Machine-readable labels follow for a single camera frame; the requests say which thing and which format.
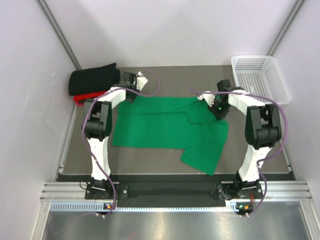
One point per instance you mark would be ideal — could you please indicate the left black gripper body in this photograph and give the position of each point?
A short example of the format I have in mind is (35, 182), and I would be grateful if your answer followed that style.
(131, 98)

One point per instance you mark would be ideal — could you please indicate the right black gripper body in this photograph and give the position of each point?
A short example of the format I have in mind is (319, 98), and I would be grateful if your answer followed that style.
(220, 109)

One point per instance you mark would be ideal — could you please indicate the green t-shirt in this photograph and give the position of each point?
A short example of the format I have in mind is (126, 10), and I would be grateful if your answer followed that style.
(182, 123)

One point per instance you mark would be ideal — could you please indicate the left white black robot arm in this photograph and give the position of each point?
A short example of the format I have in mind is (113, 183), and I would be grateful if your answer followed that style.
(97, 127)

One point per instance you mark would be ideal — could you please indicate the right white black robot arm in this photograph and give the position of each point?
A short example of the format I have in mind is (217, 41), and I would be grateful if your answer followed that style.
(262, 131)

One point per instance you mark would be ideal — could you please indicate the folded black t-shirt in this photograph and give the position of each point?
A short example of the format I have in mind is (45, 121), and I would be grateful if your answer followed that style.
(93, 80)

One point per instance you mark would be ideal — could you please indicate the white perforated plastic basket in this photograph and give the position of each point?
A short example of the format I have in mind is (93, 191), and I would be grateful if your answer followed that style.
(260, 75)

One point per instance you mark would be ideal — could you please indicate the folded red t-shirt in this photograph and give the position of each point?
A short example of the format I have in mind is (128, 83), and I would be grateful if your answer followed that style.
(81, 98)

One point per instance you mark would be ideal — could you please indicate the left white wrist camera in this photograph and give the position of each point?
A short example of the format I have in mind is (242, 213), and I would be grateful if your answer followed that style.
(141, 81)

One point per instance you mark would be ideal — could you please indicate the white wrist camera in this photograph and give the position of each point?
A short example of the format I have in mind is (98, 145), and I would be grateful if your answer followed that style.
(141, 81)
(207, 97)

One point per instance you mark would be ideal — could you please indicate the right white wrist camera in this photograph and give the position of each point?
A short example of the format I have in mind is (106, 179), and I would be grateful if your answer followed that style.
(207, 97)

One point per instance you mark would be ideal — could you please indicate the aluminium frame rail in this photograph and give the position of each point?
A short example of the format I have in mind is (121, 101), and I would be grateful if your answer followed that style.
(276, 191)

